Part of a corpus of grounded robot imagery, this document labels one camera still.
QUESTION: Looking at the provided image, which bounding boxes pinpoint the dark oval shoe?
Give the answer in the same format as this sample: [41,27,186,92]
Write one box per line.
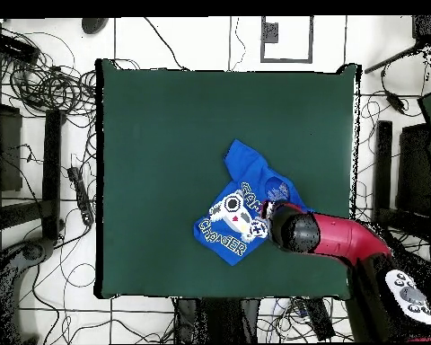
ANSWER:
[81,17,110,35]

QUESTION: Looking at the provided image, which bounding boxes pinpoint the tangled black cables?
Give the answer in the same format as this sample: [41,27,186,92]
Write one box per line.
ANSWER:
[0,21,99,127]

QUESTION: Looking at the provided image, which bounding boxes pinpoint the black power strip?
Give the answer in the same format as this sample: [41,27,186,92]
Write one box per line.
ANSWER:
[301,297,336,341]
[66,165,95,226]

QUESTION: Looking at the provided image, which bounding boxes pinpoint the black corner equipment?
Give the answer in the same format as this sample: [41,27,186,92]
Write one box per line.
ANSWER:
[411,14,431,46]

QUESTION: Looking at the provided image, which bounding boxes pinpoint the black round stand base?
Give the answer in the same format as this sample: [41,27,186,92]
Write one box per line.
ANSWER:
[21,237,56,262]

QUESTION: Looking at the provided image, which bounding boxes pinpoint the black slanted rod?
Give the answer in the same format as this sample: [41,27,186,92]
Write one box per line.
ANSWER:
[364,41,423,75]

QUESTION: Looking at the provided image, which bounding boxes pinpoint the dark flat panel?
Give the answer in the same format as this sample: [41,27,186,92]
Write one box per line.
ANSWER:
[395,122,431,218]
[0,102,23,193]

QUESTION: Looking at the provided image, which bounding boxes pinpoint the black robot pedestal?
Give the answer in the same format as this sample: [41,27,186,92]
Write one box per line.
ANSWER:
[174,297,261,344]

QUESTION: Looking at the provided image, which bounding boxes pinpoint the small grey square plate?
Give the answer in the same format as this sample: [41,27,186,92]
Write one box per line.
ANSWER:
[262,22,280,44]

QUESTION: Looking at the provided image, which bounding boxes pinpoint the black upright bar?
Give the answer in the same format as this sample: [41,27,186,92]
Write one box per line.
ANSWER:
[41,109,63,241]
[373,119,393,224]

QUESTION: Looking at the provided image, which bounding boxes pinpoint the dark green table cloth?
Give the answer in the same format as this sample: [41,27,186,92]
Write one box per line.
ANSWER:
[92,57,363,301]

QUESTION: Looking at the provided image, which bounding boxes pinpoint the black electronics box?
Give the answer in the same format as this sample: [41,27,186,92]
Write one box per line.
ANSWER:
[0,31,41,66]

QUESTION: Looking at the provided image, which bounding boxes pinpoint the grey rectangular floor frame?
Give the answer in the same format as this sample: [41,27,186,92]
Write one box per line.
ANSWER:
[260,15,314,65]

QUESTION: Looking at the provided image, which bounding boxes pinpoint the blue printed shirt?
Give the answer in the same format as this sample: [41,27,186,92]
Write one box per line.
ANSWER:
[192,138,313,267]

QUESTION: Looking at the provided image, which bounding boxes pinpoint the black power adapter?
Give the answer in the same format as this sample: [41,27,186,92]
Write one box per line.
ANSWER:
[384,91,408,113]

